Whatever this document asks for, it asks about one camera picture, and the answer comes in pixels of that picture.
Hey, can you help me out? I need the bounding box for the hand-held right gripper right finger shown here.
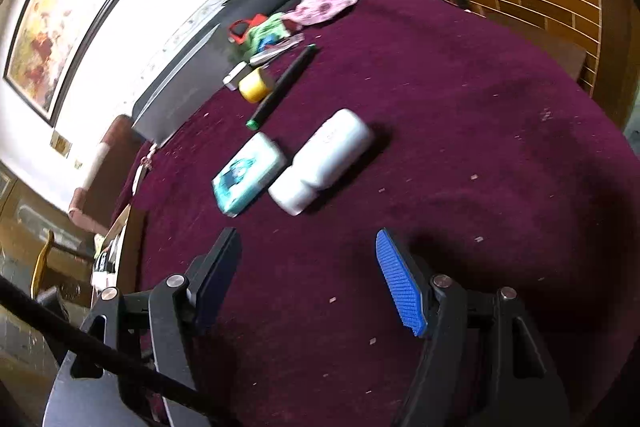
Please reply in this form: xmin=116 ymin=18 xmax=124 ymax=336
xmin=375 ymin=228 xmax=571 ymax=427

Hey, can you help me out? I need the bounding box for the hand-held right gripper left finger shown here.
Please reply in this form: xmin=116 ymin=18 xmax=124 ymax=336
xmin=70 ymin=227 xmax=243 ymax=389

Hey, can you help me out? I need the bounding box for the brown cardboard box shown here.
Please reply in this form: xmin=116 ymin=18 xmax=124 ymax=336
xmin=92 ymin=204 xmax=133 ymax=288

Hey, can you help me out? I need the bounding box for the teal tissue packet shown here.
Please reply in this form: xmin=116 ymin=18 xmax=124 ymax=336
xmin=212 ymin=132 xmax=287 ymax=218

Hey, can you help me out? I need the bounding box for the large white bottle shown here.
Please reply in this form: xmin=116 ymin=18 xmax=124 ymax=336
xmin=268 ymin=108 xmax=375 ymax=217

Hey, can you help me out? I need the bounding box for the brown chair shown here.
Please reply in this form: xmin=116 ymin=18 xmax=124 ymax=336
xmin=68 ymin=114 xmax=146 ymax=235

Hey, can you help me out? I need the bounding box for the yellow chair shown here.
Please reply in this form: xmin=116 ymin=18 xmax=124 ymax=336
xmin=31 ymin=229 xmax=55 ymax=300

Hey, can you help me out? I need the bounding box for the long grey box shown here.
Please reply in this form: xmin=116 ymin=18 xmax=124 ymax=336
xmin=131 ymin=23 xmax=241 ymax=148

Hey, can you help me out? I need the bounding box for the yellow tape roll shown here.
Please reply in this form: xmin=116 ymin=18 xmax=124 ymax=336
xmin=238 ymin=67 xmax=275 ymax=104

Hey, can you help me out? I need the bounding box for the white charger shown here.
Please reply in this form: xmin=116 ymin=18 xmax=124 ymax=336
xmin=223 ymin=61 xmax=249 ymax=88

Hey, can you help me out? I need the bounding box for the black marker green cap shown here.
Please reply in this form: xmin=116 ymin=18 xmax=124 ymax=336
xmin=246 ymin=44 xmax=317 ymax=130

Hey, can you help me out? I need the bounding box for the flat tube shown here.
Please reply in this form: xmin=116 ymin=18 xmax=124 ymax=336
xmin=248 ymin=33 xmax=306 ymax=68

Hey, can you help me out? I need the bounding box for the small red paper bag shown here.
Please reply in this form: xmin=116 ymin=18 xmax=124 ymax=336
xmin=228 ymin=13 xmax=266 ymax=45

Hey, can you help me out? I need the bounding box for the green cloth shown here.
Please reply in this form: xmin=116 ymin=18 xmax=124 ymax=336
xmin=245 ymin=14 xmax=291 ymax=55

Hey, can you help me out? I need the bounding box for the pink cloth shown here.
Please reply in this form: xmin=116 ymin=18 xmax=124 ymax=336
xmin=285 ymin=0 xmax=375 ymax=30

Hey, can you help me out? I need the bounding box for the framed painting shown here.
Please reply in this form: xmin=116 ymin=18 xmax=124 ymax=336
xmin=2 ymin=0 xmax=158 ymax=128

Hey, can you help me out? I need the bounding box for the white keychain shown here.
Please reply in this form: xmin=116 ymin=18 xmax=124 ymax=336
xmin=132 ymin=147 xmax=156 ymax=195

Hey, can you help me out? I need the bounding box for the black cable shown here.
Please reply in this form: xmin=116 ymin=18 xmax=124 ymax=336
xmin=0 ymin=277 xmax=236 ymax=427

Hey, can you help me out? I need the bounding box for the small wall plaque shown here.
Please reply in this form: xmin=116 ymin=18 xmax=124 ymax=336
xmin=50 ymin=130 xmax=72 ymax=155

